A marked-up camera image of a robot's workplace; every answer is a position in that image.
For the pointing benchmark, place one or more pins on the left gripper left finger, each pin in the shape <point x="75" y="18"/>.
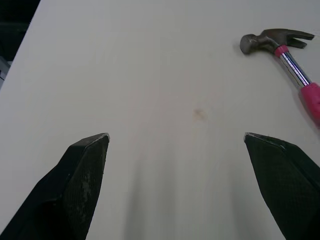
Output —
<point x="75" y="190"/>

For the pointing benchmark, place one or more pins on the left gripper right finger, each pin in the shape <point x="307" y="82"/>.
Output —
<point x="285" y="190"/>

